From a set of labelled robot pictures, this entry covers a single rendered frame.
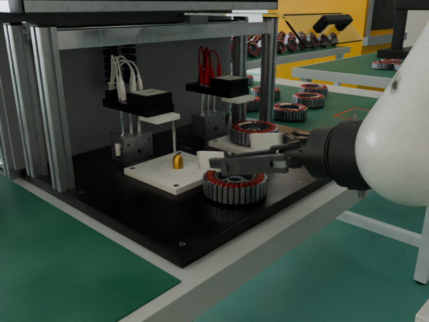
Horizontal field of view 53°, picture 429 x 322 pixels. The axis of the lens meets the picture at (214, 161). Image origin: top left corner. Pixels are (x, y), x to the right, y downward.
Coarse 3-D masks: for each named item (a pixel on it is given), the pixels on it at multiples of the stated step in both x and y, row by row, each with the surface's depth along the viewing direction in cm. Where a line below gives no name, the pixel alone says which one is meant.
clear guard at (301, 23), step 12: (204, 12) 102; (216, 12) 102; (228, 12) 102; (264, 12) 102; (276, 12) 102; (288, 12) 102; (300, 12) 102; (312, 12) 102; (288, 24) 81; (300, 24) 83; (312, 24) 86; (300, 36) 81; (312, 36) 84; (324, 36) 86; (336, 36) 90; (348, 36) 93; (360, 36) 97
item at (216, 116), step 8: (216, 112) 110; (224, 112) 110; (192, 120) 108; (200, 120) 106; (208, 120) 106; (216, 120) 108; (224, 120) 110; (192, 128) 109; (200, 128) 107; (208, 128) 107; (216, 128) 109; (224, 128) 111; (200, 136) 108; (208, 136) 107
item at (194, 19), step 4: (192, 12) 99; (200, 12) 101; (180, 16) 100; (184, 16) 99; (188, 16) 98; (192, 16) 98; (196, 16) 99; (200, 16) 100; (204, 16) 101; (180, 20) 100; (184, 20) 99; (188, 20) 98; (192, 20) 98; (196, 20) 99; (200, 20) 100; (204, 20) 101; (184, 24) 99; (188, 24) 99
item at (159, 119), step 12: (132, 96) 83; (144, 96) 81; (156, 96) 82; (168, 96) 84; (120, 108) 87; (132, 108) 84; (144, 108) 82; (156, 108) 83; (168, 108) 85; (120, 120) 89; (132, 120) 91; (144, 120) 83; (156, 120) 81; (168, 120) 83; (120, 132) 90; (132, 132) 92
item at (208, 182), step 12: (204, 180) 73; (216, 180) 72; (228, 180) 74; (240, 180) 74; (252, 180) 72; (264, 180) 73; (204, 192) 74; (216, 192) 71; (228, 192) 71; (240, 192) 70; (252, 192) 70; (264, 192) 73
